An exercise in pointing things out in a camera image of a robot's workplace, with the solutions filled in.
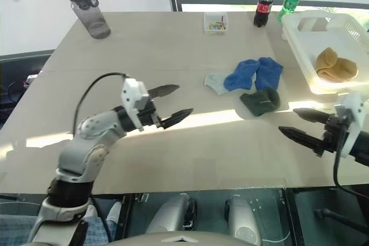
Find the white shoe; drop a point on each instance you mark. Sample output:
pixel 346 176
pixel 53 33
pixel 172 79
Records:
pixel 91 211
pixel 113 212

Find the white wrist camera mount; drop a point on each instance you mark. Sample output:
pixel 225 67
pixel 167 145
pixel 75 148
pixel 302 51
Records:
pixel 353 105
pixel 131 90

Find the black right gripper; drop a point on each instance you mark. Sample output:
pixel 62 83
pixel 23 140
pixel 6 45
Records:
pixel 333 133

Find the green soda bottle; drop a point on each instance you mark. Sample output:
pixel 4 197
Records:
pixel 289 1

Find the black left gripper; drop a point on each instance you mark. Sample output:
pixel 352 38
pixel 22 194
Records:
pixel 150 116

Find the grey curved robot torso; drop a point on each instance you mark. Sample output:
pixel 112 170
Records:
pixel 178 241

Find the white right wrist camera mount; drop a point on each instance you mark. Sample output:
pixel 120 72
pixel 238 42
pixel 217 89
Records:
pixel 353 105

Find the blue checked trousers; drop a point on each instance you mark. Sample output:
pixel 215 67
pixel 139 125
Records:
pixel 14 228

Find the grey black-capped water bottle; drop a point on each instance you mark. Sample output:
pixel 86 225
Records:
pixel 92 18

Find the mustard yellow sock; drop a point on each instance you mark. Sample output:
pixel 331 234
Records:
pixel 327 56
pixel 346 70

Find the dark green sock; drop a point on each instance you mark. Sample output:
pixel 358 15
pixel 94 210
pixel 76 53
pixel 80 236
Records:
pixel 259 103

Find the small clear plastic box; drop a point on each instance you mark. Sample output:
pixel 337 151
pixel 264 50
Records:
pixel 214 25

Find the white plastic basket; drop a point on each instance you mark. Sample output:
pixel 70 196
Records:
pixel 302 44

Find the red and white device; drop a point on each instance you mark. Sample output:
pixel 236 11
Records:
pixel 30 79

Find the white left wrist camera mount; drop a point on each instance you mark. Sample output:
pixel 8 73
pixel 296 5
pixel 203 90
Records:
pixel 131 90

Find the red-capped cola bottle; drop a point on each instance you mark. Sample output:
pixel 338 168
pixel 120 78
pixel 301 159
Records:
pixel 262 9

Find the black floor stand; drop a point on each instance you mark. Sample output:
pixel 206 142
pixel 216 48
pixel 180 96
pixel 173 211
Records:
pixel 340 217

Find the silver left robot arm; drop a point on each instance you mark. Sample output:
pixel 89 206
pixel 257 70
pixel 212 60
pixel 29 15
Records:
pixel 92 125

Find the silver rounded leg shell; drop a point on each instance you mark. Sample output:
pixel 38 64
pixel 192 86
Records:
pixel 242 220
pixel 170 214

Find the pale grey sock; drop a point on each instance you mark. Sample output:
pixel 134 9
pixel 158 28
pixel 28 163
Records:
pixel 216 83

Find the blue sock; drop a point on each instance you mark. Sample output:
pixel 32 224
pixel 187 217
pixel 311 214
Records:
pixel 239 77
pixel 269 73

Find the black table leg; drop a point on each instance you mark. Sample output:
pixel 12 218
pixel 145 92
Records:
pixel 127 217
pixel 292 217

